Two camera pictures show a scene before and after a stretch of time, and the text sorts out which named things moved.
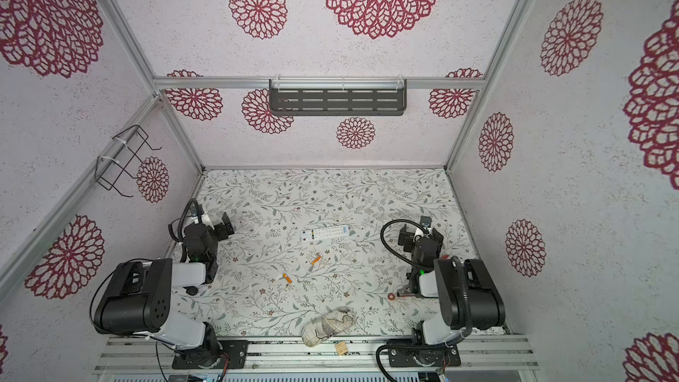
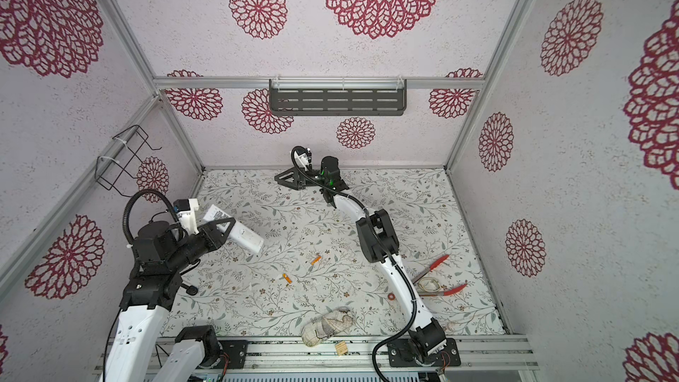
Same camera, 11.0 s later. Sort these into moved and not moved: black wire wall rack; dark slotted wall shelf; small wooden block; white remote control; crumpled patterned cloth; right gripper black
Moved: right gripper black; white remote control
Not moved: black wire wall rack; small wooden block; dark slotted wall shelf; crumpled patterned cloth
